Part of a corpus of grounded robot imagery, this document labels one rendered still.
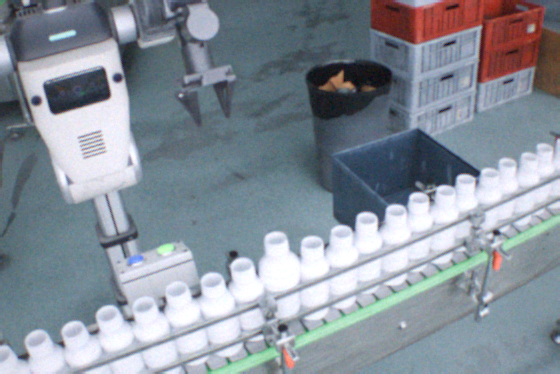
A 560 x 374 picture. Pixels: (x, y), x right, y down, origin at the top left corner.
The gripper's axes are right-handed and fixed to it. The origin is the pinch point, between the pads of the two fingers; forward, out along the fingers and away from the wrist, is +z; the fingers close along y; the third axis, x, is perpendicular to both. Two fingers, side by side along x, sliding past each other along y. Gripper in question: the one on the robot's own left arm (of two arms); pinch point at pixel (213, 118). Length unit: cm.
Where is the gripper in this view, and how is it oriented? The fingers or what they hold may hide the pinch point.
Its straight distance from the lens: 109.1
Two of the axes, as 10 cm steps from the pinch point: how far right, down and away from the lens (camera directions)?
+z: 2.4, 9.5, 2.1
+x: -5.4, -0.5, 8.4
